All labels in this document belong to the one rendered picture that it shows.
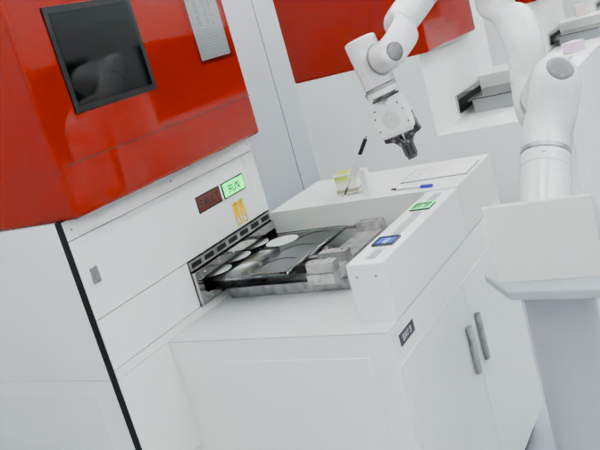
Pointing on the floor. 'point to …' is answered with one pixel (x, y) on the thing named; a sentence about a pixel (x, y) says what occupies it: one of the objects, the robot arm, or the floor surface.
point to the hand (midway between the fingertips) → (410, 150)
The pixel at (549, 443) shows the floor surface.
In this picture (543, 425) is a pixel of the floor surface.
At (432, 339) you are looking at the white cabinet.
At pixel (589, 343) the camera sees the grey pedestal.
